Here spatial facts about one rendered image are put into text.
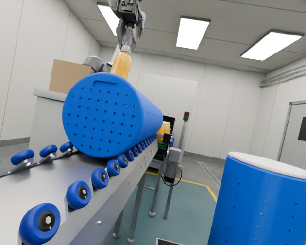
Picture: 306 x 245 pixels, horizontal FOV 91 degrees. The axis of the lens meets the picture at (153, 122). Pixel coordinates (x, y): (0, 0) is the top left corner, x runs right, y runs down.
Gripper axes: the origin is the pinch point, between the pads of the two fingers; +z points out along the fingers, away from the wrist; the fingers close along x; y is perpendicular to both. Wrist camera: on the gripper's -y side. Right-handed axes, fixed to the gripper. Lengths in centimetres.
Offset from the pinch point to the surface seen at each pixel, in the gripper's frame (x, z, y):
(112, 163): 9.8, 39.0, 19.3
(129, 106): 9.1, 22.9, 11.2
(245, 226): 53, 55, 4
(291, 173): 62, 34, 6
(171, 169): 30, 71, -87
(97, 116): -1.0, 28.1, 11.2
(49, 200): 3, 44, 32
